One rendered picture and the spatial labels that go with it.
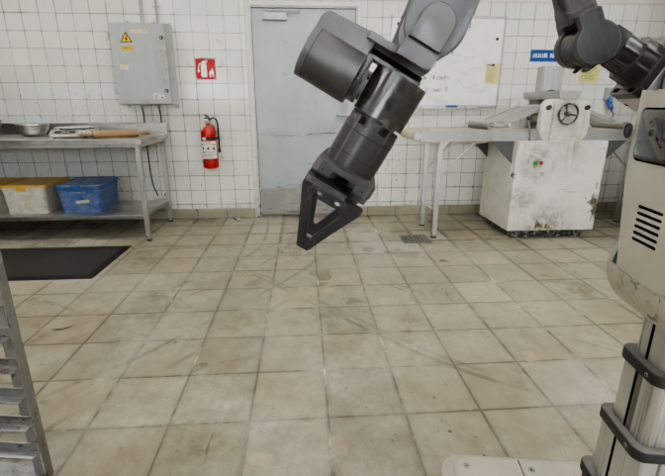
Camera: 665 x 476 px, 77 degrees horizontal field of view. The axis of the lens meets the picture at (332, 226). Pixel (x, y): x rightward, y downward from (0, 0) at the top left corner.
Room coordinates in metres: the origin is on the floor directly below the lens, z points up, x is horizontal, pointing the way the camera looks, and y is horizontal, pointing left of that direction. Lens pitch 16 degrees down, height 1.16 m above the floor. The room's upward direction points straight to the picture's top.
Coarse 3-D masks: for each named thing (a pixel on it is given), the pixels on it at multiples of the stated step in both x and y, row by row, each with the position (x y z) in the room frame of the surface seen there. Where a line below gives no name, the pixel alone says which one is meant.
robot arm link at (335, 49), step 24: (336, 24) 0.44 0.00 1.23; (432, 24) 0.40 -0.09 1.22; (456, 24) 0.40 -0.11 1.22; (312, 48) 0.43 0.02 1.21; (336, 48) 0.43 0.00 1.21; (360, 48) 0.43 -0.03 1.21; (384, 48) 0.43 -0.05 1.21; (408, 48) 0.41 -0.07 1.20; (432, 48) 0.40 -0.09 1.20; (312, 72) 0.43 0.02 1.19; (336, 72) 0.43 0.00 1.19; (336, 96) 0.44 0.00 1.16
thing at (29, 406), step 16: (0, 256) 0.96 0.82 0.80; (0, 272) 0.95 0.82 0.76; (0, 288) 0.94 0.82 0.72; (0, 320) 0.93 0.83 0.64; (16, 320) 0.96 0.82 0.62; (16, 336) 0.95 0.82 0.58; (16, 352) 0.94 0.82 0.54; (16, 384) 0.93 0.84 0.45; (32, 384) 0.96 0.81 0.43; (32, 400) 0.95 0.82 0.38; (32, 416) 0.94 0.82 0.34; (32, 432) 0.93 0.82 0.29; (48, 464) 0.95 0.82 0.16
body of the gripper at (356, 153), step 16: (352, 112) 0.44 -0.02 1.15; (352, 128) 0.43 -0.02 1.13; (368, 128) 0.42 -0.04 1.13; (336, 144) 0.44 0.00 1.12; (352, 144) 0.42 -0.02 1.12; (368, 144) 0.42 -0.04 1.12; (384, 144) 0.43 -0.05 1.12; (320, 160) 0.40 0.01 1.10; (336, 160) 0.43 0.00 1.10; (352, 160) 0.42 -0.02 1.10; (368, 160) 0.42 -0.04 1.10; (336, 176) 0.44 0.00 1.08; (352, 176) 0.40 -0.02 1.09; (368, 176) 0.43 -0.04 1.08; (368, 192) 0.40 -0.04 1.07
